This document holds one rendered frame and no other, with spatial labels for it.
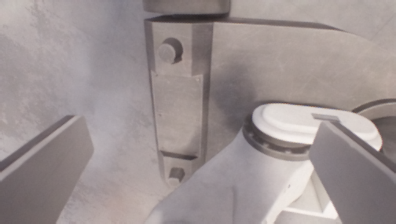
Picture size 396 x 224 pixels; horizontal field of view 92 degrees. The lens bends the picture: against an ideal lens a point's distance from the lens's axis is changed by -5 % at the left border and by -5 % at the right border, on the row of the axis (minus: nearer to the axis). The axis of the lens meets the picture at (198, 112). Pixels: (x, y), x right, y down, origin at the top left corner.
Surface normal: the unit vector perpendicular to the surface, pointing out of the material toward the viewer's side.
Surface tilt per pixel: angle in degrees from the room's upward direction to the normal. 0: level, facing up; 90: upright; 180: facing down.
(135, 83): 0
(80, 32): 0
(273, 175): 90
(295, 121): 90
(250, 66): 0
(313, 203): 90
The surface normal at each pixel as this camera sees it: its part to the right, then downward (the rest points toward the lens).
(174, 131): -0.21, 0.49
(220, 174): 0.02, -0.86
